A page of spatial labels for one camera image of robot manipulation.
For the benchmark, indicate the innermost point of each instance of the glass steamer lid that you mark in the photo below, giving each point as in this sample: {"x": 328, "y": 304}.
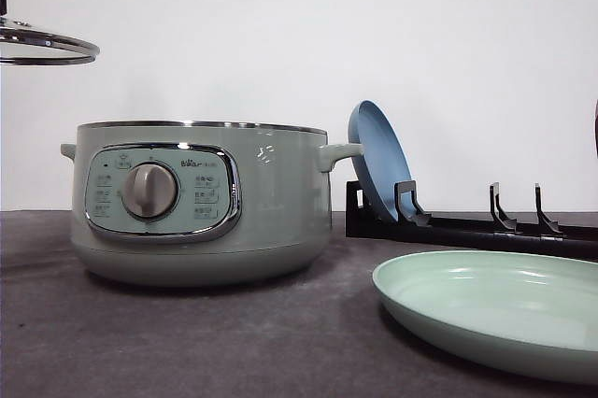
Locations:
{"x": 18, "y": 36}

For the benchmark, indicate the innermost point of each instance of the green plate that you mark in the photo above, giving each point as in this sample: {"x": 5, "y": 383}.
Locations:
{"x": 525, "y": 313}

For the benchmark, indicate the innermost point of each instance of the green electric steamer pot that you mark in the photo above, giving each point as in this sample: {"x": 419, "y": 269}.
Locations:
{"x": 201, "y": 204}

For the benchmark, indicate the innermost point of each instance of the blue plate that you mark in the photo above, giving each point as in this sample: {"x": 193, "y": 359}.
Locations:
{"x": 385, "y": 158}

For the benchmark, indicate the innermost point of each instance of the black plate rack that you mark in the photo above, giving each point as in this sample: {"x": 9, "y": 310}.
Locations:
{"x": 364, "y": 220}

